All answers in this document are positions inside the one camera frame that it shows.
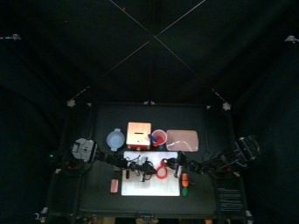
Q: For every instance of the light blue bowl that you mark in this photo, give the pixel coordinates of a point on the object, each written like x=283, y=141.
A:
x=115, y=140

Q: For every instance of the printed label sheet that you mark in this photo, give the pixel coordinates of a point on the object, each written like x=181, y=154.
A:
x=229, y=201

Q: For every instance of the red cup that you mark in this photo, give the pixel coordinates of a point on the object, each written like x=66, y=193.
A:
x=160, y=134

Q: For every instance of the white cutting board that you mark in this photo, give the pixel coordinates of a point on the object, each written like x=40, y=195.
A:
x=151, y=186

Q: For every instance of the orange toy carrot green top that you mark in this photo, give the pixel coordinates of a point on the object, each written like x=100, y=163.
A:
x=184, y=180

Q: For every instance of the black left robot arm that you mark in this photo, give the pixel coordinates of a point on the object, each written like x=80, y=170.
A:
x=103, y=156

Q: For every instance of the small rectangular toy block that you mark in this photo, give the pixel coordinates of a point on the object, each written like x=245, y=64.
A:
x=113, y=185

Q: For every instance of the red plastic utensil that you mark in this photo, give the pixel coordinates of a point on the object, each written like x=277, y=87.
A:
x=156, y=143

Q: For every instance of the wooden drawer box red front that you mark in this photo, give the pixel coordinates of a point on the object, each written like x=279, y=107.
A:
x=137, y=135

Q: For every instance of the pink tray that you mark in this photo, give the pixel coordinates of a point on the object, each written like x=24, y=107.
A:
x=183, y=138

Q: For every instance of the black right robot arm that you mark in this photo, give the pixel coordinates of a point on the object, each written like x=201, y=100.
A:
x=233, y=157

